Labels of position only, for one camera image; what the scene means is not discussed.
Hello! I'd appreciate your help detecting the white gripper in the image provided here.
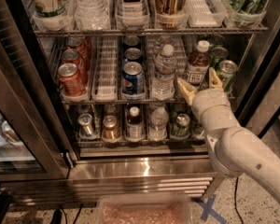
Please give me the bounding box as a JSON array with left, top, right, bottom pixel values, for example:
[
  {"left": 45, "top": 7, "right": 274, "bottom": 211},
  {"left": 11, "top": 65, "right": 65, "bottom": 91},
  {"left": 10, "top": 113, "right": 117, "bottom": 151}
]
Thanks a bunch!
[{"left": 177, "top": 67, "right": 240, "bottom": 134}]

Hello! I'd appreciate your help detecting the brown tea bottle white cap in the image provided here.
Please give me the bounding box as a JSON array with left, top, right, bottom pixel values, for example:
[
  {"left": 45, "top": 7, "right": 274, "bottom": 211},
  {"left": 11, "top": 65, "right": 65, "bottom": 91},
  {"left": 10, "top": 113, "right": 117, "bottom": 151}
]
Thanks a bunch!
[{"left": 184, "top": 40, "right": 210, "bottom": 86}]

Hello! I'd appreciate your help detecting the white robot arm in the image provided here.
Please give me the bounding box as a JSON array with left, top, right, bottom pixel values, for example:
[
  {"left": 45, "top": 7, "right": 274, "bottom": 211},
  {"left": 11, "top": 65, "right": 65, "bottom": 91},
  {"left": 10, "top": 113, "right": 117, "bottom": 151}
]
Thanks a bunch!
[{"left": 177, "top": 71, "right": 280, "bottom": 204}]

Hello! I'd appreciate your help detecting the clear water bottle middle shelf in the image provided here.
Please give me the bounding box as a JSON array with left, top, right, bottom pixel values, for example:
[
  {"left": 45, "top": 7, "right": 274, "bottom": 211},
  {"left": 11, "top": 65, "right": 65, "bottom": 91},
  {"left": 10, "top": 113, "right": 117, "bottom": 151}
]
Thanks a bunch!
[{"left": 152, "top": 44, "right": 177, "bottom": 100}]

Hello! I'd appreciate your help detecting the clear water bottle shelf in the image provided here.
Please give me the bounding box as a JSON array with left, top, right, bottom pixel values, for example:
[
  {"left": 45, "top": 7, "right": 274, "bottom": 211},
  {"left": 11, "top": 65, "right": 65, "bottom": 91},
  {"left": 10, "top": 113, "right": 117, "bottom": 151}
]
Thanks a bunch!
[
  {"left": 75, "top": 0, "right": 111, "bottom": 31},
  {"left": 152, "top": 44, "right": 177, "bottom": 100}
]

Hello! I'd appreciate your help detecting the water bottle bottom shelf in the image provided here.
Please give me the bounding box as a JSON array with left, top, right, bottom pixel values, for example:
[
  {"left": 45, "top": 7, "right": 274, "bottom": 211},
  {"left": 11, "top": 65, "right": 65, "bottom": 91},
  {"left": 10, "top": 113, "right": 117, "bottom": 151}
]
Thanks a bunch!
[{"left": 148, "top": 106, "right": 169, "bottom": 141}]

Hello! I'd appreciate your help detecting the empty white tray top shelf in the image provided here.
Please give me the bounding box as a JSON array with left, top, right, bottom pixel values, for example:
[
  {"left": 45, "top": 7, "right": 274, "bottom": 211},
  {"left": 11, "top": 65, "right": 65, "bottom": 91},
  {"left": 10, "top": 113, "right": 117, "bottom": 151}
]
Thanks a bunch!
[{"left": 186, "top": 0, "right": 227, "bottom": 28}]

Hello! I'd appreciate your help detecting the tea bottle bottom shelf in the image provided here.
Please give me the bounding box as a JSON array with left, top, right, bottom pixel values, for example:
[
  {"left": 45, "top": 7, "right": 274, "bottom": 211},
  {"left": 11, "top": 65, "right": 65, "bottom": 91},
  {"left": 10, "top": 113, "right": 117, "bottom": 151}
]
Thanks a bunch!
[{"left": 127, "top": 106, "right": 144, "bottom": 142}]

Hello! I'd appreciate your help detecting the tea bottle shelf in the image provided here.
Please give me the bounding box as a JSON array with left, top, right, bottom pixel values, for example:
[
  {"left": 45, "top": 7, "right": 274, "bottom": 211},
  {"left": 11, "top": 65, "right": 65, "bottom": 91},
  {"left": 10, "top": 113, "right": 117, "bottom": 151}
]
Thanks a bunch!
[
  {"left": 117, "top": 0, "right": 148, "bottom": 18},
  {"left": 127, "top": 106, "right": 144, "bottom": 142}
]

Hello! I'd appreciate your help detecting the bronze can bottom shelf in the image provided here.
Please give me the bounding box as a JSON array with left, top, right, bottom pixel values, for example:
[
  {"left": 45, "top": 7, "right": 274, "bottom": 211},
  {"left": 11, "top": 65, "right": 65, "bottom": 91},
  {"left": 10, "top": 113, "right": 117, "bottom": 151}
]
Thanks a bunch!
[{"left": 103, "top": 115, "right": 120, "bottom": 140}]

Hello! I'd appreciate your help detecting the tea bottle top shelf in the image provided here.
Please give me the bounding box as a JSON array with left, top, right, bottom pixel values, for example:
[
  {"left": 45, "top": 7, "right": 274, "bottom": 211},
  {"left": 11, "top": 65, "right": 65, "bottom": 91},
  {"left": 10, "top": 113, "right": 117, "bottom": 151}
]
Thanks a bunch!
[{"left": 117, "top": 0, "right": 148, "bottom": 18}]

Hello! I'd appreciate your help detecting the stainless steel display fridge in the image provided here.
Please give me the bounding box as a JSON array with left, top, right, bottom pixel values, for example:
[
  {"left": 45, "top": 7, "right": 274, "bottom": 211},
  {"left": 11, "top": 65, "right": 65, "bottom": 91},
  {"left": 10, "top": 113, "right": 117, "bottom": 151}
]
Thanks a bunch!
[{"left": 0, "top": 0, "right": 280, "bottom": 205}]

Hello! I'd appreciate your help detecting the silver can bottom shelf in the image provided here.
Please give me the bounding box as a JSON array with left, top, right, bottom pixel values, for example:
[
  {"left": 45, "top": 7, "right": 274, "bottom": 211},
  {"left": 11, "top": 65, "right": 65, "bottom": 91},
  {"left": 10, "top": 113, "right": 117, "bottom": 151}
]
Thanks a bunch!
[{"left": 77, "top": 113, "right": 95, "bottom": 136}]

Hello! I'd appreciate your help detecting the clear water bottle top shelf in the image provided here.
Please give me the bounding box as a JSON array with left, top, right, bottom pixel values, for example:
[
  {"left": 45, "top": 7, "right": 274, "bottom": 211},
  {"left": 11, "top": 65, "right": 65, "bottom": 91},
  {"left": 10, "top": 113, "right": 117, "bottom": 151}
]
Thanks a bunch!
[{"left": 75, "top": 0, "right": 111, "bottom": 31}]

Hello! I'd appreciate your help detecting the fridge glass door left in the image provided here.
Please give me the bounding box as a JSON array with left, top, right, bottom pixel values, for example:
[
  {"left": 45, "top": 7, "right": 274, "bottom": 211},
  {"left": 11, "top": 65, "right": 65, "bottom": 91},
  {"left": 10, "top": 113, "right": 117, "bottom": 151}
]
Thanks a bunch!
[{"left": 0, "top": 25, "right": 70, "bottom": 182}]

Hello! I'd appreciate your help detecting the green soda can front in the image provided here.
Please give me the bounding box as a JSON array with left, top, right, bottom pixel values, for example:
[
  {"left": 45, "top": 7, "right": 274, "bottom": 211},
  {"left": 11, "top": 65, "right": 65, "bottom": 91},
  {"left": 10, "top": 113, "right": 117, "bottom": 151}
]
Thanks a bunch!
[{"left": 216, "top": 60, "right": 238, "bottom": 91}]

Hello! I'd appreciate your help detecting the green soda can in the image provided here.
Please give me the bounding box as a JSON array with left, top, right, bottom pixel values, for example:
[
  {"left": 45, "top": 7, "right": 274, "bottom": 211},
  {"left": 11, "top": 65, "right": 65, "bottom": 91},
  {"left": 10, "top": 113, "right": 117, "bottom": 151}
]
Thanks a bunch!
[
  {"left": 208, "top": 35, "right": 225, "bottom": 47},
  {"left": 209, "top": 46, "right": 229, "bottom": 68},
  {"left": 216, "top": 60, "right": 238, "bottom": 91}
]

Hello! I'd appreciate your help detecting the green can bottom right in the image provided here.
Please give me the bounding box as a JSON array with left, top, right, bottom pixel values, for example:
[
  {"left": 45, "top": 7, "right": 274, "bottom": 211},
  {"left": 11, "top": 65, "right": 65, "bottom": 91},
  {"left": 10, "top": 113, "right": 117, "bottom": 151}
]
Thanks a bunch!
[{"left": 191, "top": 119, "right": 204, "bottom": 140}]

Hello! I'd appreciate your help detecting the green can bottom left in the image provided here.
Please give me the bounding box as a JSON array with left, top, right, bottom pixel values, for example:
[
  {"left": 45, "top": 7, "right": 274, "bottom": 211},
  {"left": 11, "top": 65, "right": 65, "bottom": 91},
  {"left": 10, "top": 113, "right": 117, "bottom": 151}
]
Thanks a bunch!
[{"left": 171, "top": 113, "right": 190, "bottom": 140}]

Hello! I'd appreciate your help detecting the green soda can rear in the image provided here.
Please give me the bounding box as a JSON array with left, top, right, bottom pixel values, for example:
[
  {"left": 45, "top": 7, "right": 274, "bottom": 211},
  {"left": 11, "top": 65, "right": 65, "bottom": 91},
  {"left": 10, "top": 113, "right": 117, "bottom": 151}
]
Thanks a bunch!
[{"left": 208, "top": 35, "right": 225, "bottom": 47}]

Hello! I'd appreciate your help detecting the blue pepsi can front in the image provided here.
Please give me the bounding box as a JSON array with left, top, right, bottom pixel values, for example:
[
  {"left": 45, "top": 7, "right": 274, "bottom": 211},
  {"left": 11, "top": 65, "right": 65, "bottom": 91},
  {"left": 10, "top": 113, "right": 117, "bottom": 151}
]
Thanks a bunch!
[{"left": 122, "top": 62, "right": 145, "bottom": 95}]

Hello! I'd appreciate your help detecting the blue pepsi can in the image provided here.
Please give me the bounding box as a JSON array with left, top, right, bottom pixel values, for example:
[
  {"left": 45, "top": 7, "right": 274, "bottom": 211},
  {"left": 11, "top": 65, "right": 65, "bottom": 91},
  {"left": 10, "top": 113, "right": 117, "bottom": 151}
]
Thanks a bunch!
[
  {"left": 122, "top": 62, "right": 145, "bottom": 95},
  {"left": 123, "top": 48, "right": 143, "bottom": 63},
  {"left": 123, "top": 35, "right": 141, "bottom": 49}
]

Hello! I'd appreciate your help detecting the blue pepsi can rear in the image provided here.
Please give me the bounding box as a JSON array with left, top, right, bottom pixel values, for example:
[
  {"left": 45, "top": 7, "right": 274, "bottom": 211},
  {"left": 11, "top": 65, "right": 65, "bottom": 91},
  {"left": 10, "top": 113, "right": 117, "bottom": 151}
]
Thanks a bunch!
[{"left": 123, "top": 35, "right": 141, "bottom": 49}]

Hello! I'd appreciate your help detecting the empty white plastic tray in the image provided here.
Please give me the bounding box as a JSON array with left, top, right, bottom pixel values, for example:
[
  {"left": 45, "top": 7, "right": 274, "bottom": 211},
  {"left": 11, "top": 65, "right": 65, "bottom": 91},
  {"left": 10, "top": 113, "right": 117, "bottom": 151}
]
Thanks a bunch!
[{"left": 91, "top": 37, "right": 118, "bottom": 102}]

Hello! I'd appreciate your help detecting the blue tape cross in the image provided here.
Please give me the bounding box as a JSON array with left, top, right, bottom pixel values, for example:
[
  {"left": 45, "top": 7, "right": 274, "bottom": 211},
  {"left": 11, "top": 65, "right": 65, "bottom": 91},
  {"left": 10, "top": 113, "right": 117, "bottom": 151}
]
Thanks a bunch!
[{"left": 195, "top": 194, "right": 227, "bottom": 224}]

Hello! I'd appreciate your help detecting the orange soda can front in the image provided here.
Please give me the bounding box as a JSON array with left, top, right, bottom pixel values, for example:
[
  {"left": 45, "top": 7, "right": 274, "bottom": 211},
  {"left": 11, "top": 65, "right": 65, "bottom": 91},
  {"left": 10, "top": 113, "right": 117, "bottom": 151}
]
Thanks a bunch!
[{"left": 58, "top": 63, "right": 86, "bottom": 97}]

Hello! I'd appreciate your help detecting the orange soda can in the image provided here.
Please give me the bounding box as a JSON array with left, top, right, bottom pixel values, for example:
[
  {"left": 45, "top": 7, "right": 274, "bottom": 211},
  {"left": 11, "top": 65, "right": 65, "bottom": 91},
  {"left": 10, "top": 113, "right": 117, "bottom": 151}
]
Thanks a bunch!
[
  {"left": 58, "top": 63, "right": 86, "bottom": 97},
  {"left": 65, "top": 36, "right": 90, "bottom": 70},
  {"left": 62, "top": 49, "right": 88, "bottom": 84}
]

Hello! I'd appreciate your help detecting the orange soda can rear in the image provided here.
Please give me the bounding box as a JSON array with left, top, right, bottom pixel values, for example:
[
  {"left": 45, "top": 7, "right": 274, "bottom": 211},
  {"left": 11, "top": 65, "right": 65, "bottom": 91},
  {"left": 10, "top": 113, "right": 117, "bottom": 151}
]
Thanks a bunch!
[{"left": 65, "top": 36, "right": 90, "bottom": 70}]

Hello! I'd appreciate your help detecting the clear plastic bin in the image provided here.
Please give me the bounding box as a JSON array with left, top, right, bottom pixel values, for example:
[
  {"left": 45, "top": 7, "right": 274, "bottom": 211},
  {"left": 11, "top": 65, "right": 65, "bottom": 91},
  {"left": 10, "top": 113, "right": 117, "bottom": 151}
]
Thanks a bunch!
[{"left": 95, "top": 192, "right": 192, "bottom": 224}]

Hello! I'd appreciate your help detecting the black cable on floor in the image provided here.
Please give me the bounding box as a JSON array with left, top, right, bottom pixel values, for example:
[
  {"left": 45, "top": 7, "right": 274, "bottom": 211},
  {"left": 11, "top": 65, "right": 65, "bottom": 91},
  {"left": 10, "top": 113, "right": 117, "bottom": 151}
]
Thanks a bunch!
[{"left": 233, "top": 177, "right": 245, "bottom": 224}]

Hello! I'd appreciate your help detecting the black plug and cable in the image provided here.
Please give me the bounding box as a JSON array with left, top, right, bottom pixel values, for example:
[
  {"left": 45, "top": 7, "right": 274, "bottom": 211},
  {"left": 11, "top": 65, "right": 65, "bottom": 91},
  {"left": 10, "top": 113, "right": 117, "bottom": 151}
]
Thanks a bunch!
[{"left": 49, "top": 203, "right": 84, "bottom": 224}]

